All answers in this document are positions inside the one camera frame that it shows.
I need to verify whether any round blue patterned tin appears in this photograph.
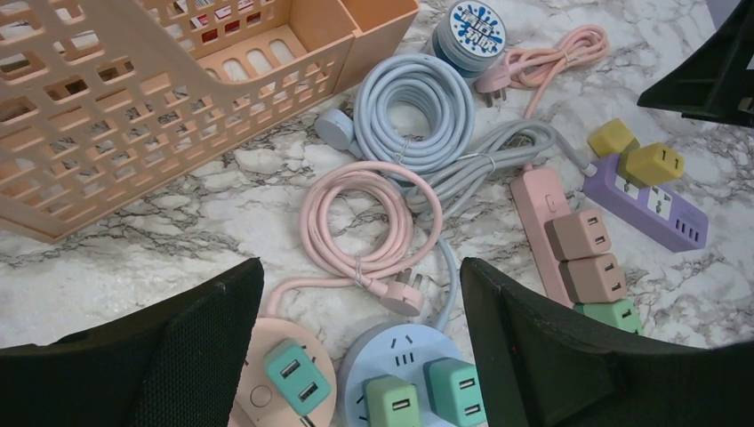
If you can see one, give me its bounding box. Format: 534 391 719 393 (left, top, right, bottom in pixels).
427 1 508 79

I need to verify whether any salmon coiled cable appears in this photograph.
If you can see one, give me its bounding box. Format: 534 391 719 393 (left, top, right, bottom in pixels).
474 24 611 119

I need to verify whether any small pink charger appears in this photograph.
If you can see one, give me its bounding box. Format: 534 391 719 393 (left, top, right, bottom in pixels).
544 208 612 262

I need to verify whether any yellow usb charger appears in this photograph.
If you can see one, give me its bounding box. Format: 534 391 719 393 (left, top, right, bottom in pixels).
618 142 685 189

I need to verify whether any pink round power socket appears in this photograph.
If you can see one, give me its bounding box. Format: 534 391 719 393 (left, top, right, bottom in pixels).
229 317 337 426

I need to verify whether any pink power strip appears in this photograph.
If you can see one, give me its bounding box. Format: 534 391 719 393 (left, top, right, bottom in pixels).
509 165 574 309

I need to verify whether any grey bundled cable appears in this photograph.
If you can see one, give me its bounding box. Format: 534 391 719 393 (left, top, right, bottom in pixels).
406 118 599 331

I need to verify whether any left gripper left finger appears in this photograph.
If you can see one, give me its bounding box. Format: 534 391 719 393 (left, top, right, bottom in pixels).
1 258 264 426

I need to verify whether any orange plastic file organizer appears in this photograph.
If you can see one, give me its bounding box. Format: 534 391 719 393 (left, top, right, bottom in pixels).
1 1 420 242

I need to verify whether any pink coiled cable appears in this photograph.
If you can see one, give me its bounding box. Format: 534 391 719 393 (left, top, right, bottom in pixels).
261 160 444 319

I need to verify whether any blue coiled cable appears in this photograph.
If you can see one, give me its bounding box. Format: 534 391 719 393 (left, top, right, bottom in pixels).
313 52 477 178

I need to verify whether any dark green usb charger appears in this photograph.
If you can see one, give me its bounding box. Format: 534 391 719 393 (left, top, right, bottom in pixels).
574 298 644 335

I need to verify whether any blue round power socket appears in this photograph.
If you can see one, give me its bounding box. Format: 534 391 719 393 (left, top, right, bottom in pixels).
337 324 468 426

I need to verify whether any teal blue usb charger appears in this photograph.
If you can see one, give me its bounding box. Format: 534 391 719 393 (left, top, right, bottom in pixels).
263 338 332 416

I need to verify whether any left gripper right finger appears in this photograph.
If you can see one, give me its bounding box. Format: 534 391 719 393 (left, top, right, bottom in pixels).
460 258 753 426

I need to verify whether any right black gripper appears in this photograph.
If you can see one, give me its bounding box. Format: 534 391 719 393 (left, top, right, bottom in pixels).
637 1 753 127

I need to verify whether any brown pink usb charger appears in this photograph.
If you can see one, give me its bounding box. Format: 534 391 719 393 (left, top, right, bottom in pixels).
558 253 628 303

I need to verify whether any purple power strip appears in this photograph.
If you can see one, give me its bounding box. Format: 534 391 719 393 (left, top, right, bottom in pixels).
582 154 709 253

